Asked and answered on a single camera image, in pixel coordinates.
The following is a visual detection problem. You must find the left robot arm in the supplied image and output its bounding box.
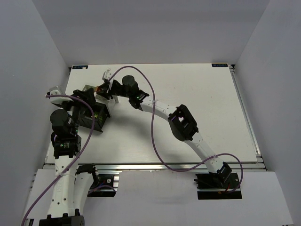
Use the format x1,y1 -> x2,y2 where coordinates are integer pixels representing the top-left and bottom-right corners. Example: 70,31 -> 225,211
39,88 -> 98,226

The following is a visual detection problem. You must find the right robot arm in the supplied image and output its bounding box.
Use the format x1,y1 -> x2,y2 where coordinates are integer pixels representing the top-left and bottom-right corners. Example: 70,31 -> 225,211
96,75 -> 232,187

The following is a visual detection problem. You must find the white slotted container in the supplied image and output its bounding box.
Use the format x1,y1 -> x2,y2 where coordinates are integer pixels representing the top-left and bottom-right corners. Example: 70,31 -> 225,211
94,91 -> 119,117

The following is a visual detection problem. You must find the black slotted container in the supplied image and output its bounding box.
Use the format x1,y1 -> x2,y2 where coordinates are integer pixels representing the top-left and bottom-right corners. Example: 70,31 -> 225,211
79,102 -> 108,132

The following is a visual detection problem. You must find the blue corner sticker left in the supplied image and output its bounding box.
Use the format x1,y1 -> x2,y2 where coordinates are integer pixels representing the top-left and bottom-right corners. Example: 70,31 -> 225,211
72,65 -> 88,70

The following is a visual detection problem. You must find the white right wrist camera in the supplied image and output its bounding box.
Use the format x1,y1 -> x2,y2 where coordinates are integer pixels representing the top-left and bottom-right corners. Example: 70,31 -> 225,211
102,70 -> 113,82

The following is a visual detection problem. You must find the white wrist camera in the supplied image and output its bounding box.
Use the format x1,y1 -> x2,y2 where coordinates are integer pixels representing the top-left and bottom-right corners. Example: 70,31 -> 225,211
102,70 -> 113,82
47,86 -> 71,105

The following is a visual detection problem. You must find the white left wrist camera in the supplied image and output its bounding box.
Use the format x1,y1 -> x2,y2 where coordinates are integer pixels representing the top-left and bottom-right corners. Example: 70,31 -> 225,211
47,86 -> 71,105

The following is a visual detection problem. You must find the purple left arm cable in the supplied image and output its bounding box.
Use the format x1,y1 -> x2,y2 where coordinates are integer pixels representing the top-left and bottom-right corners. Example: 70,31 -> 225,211
20,94 -> 116,226

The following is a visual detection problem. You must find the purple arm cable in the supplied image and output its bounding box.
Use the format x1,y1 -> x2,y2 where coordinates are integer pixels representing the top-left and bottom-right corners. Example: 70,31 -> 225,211
110,66 -> 244,191
20,94 -> 116,226

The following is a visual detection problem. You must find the aluminium table edge rail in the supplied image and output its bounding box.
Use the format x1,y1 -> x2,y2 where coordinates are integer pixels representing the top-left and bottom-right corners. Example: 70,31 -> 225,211
43,161 -> 267,172

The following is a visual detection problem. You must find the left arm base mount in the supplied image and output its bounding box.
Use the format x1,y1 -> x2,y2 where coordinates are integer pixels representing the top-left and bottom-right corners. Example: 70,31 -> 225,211
88,165 -> 121,198

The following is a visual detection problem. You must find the right side table rail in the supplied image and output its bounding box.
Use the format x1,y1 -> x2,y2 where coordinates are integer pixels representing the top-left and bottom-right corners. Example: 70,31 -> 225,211
229,65 -> 262,156

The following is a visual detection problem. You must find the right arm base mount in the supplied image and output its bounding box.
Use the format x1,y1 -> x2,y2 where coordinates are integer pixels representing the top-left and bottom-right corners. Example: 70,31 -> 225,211
194,173 -> 242,200

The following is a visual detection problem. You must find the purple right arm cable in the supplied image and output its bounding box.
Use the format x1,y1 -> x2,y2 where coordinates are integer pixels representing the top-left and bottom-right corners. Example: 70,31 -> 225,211
110,66 -> 244,191

